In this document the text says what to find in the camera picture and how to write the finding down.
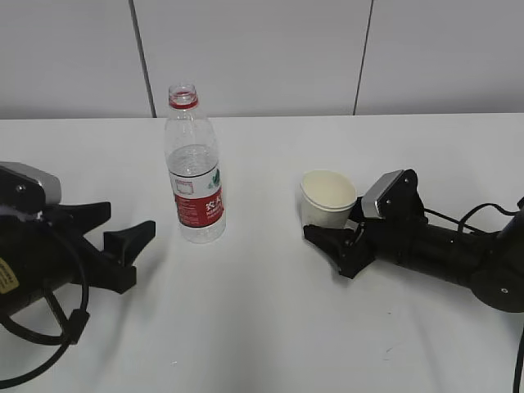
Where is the clear water bottle red label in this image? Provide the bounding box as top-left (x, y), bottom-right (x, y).
top-left (164, 83), bottom-right (226, 244)

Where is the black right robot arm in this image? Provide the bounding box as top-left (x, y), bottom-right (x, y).
top-left (303, 211), bottom-right (523, 313)

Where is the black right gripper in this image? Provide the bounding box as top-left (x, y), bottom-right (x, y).
top-left (303, 196), bottom-right (427, 279)

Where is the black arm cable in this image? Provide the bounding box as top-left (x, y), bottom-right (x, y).
top-left (423, 203), bottom-right (524, 393)
top-left (0, 212), bottom-right (91, 385)

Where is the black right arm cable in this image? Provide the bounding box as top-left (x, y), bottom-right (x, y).
top-left (423, 203), bottom-right (524, 393)

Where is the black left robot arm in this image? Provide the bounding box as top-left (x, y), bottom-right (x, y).
top-left (1, 201), bottom-right (156, 315)

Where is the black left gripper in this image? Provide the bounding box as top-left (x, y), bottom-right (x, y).
top-left (32, 201), bottom-right (156, 294)

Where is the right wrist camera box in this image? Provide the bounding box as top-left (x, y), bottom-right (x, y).
top-left (360, 169), bottom-right (424, 220)

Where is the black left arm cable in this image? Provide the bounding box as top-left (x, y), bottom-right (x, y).
top-left (0, 212), bottom-right (91, 385)

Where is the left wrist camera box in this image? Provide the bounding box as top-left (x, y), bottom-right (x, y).
top-left (1, 161), bottom-right (61, 219)

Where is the white paper cup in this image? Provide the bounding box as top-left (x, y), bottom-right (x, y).
top-left (300, 169), bottom-right (357, 228)

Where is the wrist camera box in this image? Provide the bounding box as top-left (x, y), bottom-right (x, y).
top-left (1, 161), bottom-right (61, 219)
top-left (360, 169), bottom-right (424, 220)

